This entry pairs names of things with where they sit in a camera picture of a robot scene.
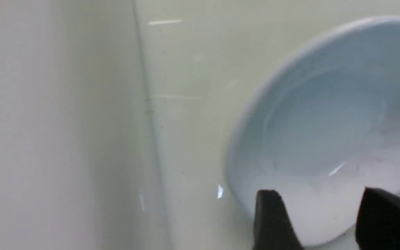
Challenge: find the small white bowl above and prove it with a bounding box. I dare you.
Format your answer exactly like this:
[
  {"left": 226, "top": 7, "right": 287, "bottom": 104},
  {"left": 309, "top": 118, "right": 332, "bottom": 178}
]
[{"left": 224, "top": 16, "right": 400, "bottom": 247}]

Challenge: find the large white plastic tub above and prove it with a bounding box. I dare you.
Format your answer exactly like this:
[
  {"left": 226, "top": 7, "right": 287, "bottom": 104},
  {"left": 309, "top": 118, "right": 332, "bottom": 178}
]
[{"left": 0, "top": 0, "right": 400, "bottom": 250}]

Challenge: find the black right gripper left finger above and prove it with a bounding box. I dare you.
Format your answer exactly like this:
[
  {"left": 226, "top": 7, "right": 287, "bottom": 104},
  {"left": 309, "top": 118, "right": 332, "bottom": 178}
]
[{"left": 253, "top": 190, "right": 304, "bottom": 250}]

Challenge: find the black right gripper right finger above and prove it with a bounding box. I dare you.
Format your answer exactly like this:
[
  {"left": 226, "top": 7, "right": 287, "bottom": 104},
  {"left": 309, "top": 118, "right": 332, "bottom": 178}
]
[{"left": 355, "top": 187, "right": 400, "bottom": 250}]

